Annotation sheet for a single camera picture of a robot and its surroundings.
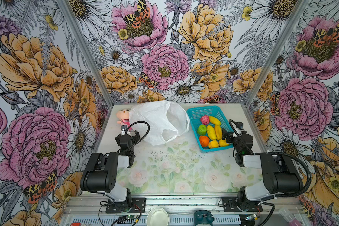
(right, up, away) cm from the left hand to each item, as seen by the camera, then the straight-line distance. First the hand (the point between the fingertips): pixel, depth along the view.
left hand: (129, 135), depth 94 cm
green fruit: (+48, +4, +3) cm, 49 cm away
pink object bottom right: (+88, -38, -26) cm, 99 cm away
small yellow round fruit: (+55, -5, -3) cm, 55 cm away
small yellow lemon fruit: (+61, -5, -3) cm, 61 cm away
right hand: (+65, +4, -1) cm, 65 cm away
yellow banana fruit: (+59, +9, +10) cm, 61 cm away
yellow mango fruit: (+60, +2, +5) cm, 60 cm away
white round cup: (+21, -38, -23) cm, 49 cm away
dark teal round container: (+43, -33, -30) cm, 62 cm away
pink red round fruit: (+52, +10, +11) cm, 54 cm away
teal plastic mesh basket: (+45, +13, +14) cm, 49 cm away
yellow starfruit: (+55, +1, +4) cm, 55 cm away
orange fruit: (+49, -3, -3) cm, 49 cm away
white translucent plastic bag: (+25, +11, -8) cm, 28 cm away
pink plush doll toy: (-7, +14, +10) cm, 19 cm away
